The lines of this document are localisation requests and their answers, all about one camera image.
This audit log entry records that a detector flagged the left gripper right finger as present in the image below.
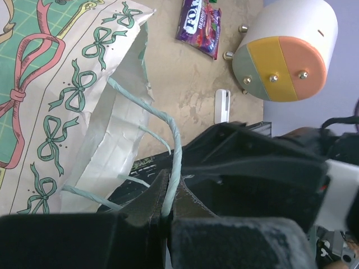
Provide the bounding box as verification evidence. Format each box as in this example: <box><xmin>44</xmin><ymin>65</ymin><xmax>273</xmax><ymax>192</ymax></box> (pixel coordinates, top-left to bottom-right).
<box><xmin>169</xmin><ymin>176</ymin><xmax>316</xmax><ymax>268</ymax></box>

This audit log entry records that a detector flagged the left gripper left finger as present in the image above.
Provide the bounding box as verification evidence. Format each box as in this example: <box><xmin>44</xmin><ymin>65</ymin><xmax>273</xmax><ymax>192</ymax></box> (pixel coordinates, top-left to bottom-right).
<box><xmin>1</xmin><ymin>170</ymin><xmax>168</xmax><ymax>268</ymax></box>

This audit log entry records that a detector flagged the green patterned paper bag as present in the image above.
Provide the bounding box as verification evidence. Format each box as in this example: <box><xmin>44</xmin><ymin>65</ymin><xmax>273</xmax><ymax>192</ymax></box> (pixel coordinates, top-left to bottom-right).
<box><xmin>1</xmin><ymin>1</ymin><xmax>182</xmax><ymax>216</ymax></box>

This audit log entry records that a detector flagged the purple Fox's candy bag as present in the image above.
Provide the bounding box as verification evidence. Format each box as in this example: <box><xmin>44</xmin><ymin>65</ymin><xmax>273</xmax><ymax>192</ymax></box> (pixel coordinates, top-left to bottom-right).
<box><xmin>176</xmin><ymin>0</ymin><xmax>222</xmax><ymax>60</ymax></box>

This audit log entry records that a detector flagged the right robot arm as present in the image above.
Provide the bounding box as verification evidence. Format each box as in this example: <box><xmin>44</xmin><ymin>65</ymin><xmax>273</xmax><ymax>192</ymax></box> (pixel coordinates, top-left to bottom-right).
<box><xmin>182</xmin><ymin>116</ymin><xmax>358</xmax><ymax>236</ymax></box>

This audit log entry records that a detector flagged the small white plastic clip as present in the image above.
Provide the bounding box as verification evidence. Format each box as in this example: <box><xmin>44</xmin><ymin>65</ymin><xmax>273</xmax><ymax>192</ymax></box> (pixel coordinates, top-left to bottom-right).
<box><xmin>214</xmin><ymin>89</ymin><xmax>231</xmax><ymax>124</ymax></box>

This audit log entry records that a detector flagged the large cream cylinder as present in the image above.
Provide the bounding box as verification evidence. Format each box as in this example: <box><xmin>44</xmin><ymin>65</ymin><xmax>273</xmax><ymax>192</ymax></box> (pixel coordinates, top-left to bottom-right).
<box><xmin>223</xmin><ymin>0</ymin><xmax>338</xmax><ymax>102</ymax></box>

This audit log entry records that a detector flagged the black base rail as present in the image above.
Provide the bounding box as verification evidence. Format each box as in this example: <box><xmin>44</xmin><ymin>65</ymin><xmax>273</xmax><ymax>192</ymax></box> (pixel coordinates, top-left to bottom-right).
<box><xmin>109</xmin><ymin>122</ymin><xmax>271</xmax><ymax>205</ymax></box>

